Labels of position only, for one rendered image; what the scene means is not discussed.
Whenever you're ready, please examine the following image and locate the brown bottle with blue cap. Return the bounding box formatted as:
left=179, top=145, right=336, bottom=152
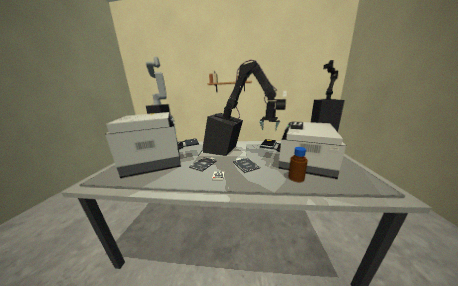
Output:
left=288, top=147, right=308, bottom=182

